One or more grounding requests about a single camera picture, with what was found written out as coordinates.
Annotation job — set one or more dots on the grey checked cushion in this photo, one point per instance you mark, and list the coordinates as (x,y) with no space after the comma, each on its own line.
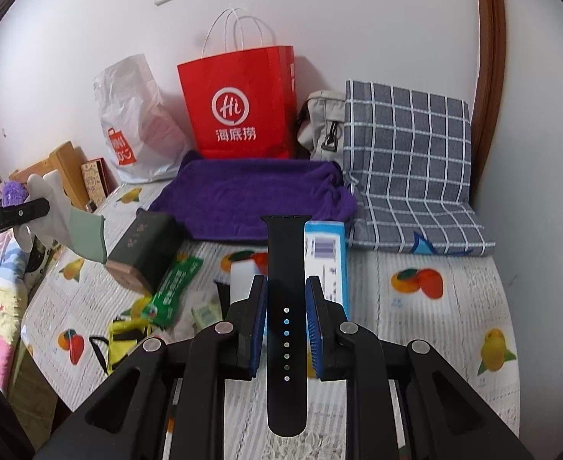
(407,159)

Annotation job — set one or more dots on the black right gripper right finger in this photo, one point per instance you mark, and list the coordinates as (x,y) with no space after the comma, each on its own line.
(403,402)

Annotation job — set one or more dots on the purple plush toy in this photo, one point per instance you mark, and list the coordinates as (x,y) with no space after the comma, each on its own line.
(13,193)

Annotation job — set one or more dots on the red paper shopping bag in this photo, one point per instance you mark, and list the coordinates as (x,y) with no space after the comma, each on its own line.
(242,103)

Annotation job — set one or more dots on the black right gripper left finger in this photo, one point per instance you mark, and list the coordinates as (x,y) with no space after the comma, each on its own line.
(168,400)

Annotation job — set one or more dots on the green snack packet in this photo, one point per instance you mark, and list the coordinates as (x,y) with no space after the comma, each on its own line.
(164,305)

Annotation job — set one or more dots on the blue tissue pack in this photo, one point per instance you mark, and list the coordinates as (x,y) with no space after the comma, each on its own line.
(326,257)

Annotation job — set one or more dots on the grey backpack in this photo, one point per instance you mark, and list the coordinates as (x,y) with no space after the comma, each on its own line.
(321,124)

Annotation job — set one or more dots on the dark green gold box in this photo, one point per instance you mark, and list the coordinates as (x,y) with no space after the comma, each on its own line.
(143,255)

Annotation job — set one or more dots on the purple towel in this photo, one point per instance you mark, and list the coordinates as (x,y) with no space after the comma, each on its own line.
(224,200)

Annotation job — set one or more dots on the white glove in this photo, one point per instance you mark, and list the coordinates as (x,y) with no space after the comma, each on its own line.
(81,232)

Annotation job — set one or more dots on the white Miniso plastic bag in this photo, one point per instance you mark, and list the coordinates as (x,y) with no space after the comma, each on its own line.
(144,142)

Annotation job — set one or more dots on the white sponge block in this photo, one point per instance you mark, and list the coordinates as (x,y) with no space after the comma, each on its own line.
(242,276)

